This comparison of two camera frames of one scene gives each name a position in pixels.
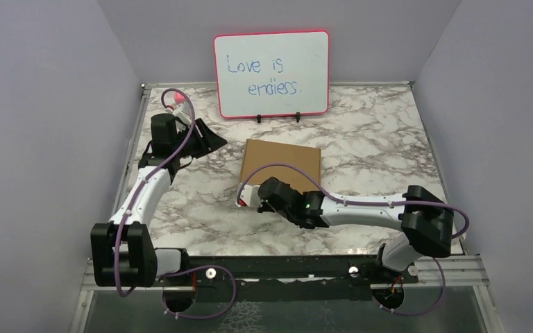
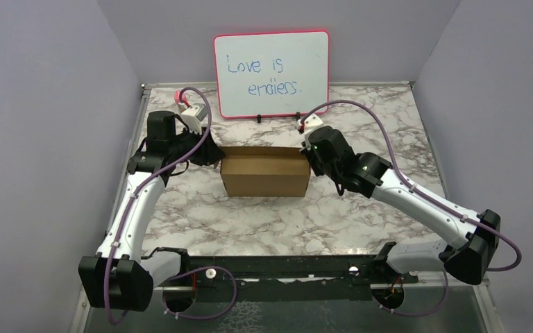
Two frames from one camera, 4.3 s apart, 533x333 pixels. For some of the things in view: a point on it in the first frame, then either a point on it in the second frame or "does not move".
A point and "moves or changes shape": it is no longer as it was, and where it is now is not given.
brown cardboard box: (307, 159) moves or changes shape
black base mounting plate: (268, 278) does not move
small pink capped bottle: (178, 98) does not move
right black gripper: (264, 207) -> (309, 155)
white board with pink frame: (272, 73) does not move
